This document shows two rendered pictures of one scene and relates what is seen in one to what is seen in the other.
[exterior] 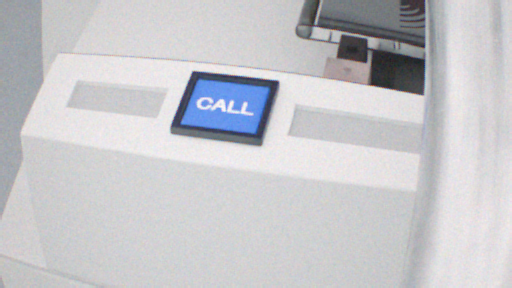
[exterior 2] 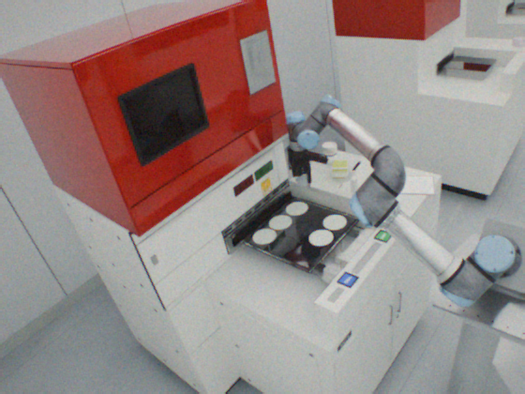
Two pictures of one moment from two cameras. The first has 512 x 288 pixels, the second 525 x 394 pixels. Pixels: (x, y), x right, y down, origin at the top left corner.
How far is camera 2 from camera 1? 1.10 m
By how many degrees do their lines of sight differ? 44
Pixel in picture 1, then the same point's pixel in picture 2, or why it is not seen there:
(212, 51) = (287, 294)
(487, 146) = (420, 233)
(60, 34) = (191, 343)
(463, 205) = (425, 241)
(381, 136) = (362, 264)
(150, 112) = (341, 290)
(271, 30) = (285, 283)
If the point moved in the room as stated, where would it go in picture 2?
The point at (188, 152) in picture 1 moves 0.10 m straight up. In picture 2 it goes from (356, 287) to (355, 265)
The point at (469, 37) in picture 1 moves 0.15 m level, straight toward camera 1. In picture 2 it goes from (405, 224) to (449, 239)
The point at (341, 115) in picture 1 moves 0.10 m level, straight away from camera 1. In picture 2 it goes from (354, 267) to (329, 260)
